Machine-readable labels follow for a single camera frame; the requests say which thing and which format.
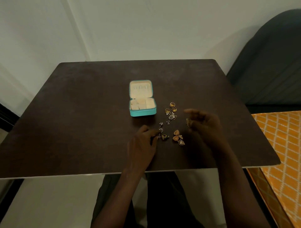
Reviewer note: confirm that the person's left forearm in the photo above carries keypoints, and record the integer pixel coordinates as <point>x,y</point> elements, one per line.
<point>117,199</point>

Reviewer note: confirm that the person's leg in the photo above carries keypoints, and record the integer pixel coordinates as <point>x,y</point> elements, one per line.
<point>169,202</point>
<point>103,199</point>

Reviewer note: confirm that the person's right leg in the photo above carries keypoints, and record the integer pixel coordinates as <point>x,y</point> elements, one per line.
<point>169,202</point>

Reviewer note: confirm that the person's right forearm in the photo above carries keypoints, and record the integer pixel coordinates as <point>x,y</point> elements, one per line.
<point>237,192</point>

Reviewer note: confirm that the person's left hand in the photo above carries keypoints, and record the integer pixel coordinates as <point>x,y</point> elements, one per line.
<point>141,150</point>

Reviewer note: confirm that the pile of small jewellery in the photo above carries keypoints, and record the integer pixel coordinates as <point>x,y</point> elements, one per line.
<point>161,129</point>

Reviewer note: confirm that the person's left leg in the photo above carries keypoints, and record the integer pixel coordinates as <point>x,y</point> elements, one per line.
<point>103,199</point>

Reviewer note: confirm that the person's right hand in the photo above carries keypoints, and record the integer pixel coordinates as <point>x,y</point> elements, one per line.
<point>208,129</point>

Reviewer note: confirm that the black door frame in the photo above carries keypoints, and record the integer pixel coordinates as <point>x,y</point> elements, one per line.
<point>8,117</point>

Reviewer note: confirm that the orange patterned cloth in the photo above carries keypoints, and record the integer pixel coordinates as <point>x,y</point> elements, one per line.
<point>282,150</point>

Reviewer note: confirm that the teal jewellery box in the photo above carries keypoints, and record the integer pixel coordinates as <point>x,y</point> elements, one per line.
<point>142,112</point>

